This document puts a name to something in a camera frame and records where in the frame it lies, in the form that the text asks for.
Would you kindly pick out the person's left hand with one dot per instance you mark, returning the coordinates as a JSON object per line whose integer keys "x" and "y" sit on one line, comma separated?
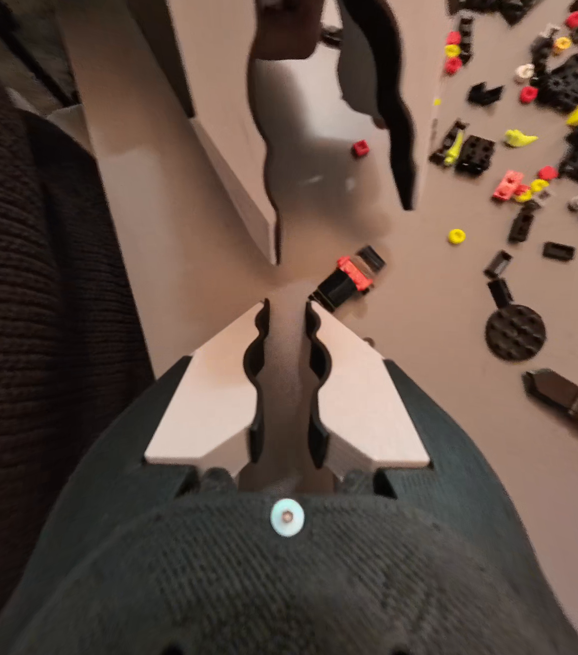
{"x": 284, "y": 30}

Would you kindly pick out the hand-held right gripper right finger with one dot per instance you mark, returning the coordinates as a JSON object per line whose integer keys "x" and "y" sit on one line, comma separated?
{"x": 371, "y": 409}

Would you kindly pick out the pile of loose lego pieces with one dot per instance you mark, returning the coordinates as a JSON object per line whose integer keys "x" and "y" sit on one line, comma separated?
{"x": 476, "y": 153}

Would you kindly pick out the long lego snake model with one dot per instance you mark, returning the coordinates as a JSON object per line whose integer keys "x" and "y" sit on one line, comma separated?
{"x": 560, "y": 391}

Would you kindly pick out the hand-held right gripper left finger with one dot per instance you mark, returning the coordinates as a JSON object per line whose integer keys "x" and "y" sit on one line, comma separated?
{"x": 202, "y": 409}

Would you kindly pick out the small black red lego assembly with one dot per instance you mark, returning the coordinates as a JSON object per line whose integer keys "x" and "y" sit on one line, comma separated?
{"x": 343, "y": 284}

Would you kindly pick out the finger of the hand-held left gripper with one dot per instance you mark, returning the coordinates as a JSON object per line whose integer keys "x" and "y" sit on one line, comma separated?
{"x": 366, "y": 51}
{"x": 217, "y": 102}

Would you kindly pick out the black round lego plate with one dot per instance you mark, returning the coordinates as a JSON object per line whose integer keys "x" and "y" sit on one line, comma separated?
{"x": 515, "y": 332}

